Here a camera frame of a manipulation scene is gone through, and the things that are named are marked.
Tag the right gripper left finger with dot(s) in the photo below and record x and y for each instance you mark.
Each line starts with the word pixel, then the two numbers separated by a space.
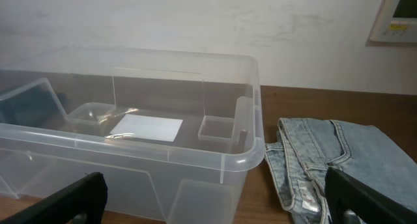
pixel 83 201

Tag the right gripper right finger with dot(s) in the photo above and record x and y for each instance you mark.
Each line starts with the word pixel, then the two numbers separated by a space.
pixel 350 201

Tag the black folded garment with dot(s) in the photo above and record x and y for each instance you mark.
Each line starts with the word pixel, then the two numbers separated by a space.
pixel 32 107

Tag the light blue jeans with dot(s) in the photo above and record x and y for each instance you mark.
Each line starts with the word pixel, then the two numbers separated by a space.
pixel 306 148

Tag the clear plastic storage container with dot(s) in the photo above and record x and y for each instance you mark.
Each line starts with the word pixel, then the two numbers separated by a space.
pixel 197 178

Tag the white wall control panel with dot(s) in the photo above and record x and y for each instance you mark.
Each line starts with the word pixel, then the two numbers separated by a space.
pixel 395 22

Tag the white label in container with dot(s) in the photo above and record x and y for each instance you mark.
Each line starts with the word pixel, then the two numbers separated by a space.
pixel 144 127

